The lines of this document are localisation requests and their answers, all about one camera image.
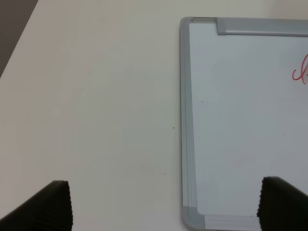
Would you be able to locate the white whiteboard with grey frame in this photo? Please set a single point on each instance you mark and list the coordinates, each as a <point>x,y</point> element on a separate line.
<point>244,116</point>

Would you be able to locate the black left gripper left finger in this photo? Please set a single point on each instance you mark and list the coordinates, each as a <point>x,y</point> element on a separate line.
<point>50,209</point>

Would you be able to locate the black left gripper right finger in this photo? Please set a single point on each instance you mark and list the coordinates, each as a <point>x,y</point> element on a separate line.
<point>282,207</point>

